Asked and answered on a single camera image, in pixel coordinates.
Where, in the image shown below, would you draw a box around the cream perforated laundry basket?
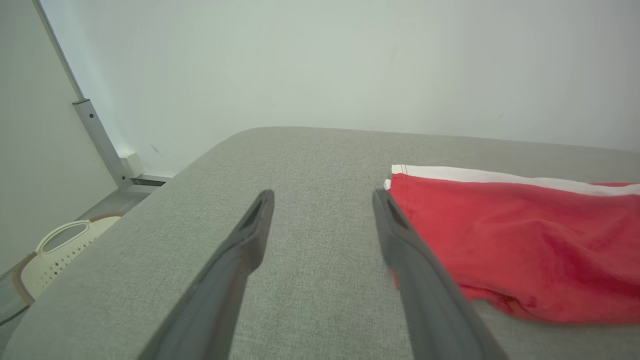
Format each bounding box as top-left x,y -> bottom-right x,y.
12,212 -> 126,306

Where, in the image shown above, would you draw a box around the grey metal partition post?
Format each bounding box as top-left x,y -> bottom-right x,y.
34,0 -> 173,194

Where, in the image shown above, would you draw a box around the red white basketball shorts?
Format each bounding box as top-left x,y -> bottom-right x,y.
384,164 -> 640,325

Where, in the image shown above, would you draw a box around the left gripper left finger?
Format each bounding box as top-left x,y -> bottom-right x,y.
137,189 -> 276,360

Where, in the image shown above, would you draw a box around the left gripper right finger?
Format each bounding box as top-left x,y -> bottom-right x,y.
372,188 -> 511,360

